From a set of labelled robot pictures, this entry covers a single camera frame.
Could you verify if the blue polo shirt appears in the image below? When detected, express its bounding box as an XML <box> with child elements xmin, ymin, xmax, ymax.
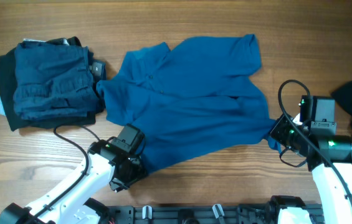
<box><xmin>97</xmin><ymin>34</ymin><xmax>279</xmax><ymax>173</ymax></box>

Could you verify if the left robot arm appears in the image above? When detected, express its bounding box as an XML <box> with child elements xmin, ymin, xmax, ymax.
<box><xmin>0</xmin><ymin>124</ymin><xmax>148</xmax><ymax>224</ymax></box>

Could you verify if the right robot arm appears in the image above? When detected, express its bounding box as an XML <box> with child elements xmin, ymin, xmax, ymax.
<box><xmin>270</xmin><ymin>95</ymin><xmax>352</xmax><ymax>223</ymax></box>

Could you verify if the folded navy blue garment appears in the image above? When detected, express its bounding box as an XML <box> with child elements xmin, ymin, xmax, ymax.
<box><xmin>13</xmin><ymin>42</ymin><xmax>103</xmax><ymax>121</ymax></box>

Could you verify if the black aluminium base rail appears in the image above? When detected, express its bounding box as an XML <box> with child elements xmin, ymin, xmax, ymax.
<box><xmin>100</xmin><ymin>203</ymin><xmax>325</xmax><ymax>224</ymax></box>

